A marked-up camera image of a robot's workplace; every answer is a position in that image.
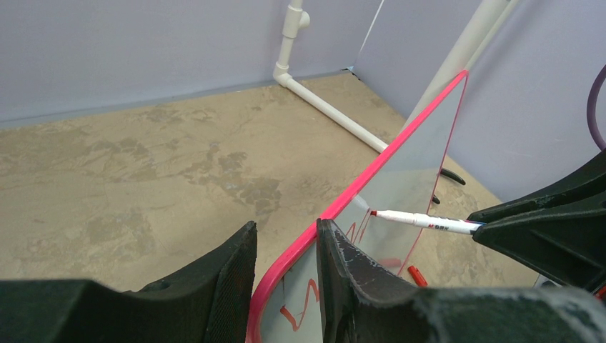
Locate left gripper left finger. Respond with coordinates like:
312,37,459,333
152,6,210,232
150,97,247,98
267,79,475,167
1,221,257,342

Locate pink framed whiteboard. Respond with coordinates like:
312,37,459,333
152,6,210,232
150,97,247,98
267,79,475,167
247,71,468,342

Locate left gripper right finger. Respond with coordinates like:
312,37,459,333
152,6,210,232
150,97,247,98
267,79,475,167
316,219,605,342

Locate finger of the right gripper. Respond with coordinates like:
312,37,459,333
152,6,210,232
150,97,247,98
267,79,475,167
472,192,605,292
468,151,605,223

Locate red marker cap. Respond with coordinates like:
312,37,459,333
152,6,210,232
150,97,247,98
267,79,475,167
407,265,428,288

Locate white pvc pipe frame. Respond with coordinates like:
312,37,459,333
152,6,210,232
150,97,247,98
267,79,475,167
273,1,518,152

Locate black handled pliers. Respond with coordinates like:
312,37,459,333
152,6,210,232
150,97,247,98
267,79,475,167
439,168,467,187

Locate white red marker pen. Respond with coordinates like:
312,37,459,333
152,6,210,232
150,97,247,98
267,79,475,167
370,210,484,235

